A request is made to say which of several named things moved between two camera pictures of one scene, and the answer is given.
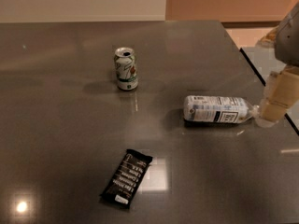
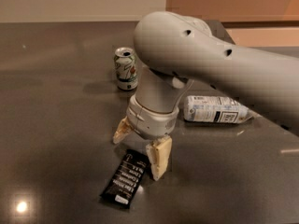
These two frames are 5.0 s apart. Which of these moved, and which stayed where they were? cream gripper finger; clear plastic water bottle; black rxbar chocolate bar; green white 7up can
Moved: cream gripper finger
Stayed: green white 7up can; clear plastic water bottle; black rxbar chocolate bar
